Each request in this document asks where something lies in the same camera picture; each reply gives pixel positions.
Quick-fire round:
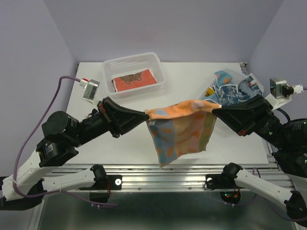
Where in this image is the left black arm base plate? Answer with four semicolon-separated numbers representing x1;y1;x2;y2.
93;174;122;191

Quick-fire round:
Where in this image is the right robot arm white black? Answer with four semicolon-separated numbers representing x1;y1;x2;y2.
203;95;307;227

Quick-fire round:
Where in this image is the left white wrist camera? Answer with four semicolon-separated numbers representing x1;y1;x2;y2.
79;78;100;106

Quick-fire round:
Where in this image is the white perforated basket right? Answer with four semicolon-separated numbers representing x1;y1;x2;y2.
199;69;264;105

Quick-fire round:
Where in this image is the white perforated basket left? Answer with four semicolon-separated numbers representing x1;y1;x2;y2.
102;52;166;99

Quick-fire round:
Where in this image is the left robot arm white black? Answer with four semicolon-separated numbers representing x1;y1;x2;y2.
0;97;149;211

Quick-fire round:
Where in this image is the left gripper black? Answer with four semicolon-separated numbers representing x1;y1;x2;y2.
73;96;153;147

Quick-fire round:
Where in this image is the white perforated basket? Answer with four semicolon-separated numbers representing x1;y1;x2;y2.
199;69;264;105
102;52;166;99

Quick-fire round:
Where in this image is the red bear towel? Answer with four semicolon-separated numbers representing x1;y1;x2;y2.
112;69;157;92

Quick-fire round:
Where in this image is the light blue orange towel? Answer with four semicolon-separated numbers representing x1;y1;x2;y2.
214;70;233;87

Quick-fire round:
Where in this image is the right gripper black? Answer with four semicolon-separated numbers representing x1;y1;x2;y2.
211;92;290;148

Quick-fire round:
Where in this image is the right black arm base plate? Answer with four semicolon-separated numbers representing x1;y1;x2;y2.
203;174;238;191

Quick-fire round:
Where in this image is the orange polka dot towel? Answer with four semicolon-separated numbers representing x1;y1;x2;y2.
145;100;222;168

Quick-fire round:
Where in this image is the yellow patterned towel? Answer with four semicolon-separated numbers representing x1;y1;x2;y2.
204;86;215;97

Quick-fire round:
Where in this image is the aluminium rail frame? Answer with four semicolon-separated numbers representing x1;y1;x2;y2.
29;164;300;230

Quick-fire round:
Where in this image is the blue white patterned towel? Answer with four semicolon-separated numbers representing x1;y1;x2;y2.
215;75;263;105

